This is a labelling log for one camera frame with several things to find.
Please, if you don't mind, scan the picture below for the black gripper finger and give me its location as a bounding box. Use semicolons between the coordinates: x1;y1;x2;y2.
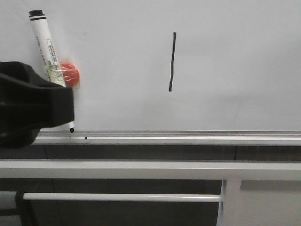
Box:
0;61;74;148

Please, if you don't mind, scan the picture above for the red round magnet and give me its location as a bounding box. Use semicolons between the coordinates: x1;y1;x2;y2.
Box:
60;62;80;87

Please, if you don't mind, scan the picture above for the white whiteboard marker black cap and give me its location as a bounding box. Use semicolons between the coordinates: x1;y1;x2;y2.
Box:
28;9;75;134

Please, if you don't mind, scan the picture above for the white metal whiteboard stand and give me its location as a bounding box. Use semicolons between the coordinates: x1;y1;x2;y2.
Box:
0;159;301;226

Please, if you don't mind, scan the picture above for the white whiteboard with aluminium frame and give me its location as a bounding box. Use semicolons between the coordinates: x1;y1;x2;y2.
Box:
0;0;301;145

